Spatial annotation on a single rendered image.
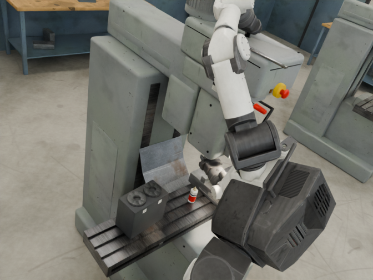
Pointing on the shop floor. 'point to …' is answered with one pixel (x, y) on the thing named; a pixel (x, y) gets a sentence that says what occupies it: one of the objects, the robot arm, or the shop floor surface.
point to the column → (120, 123)
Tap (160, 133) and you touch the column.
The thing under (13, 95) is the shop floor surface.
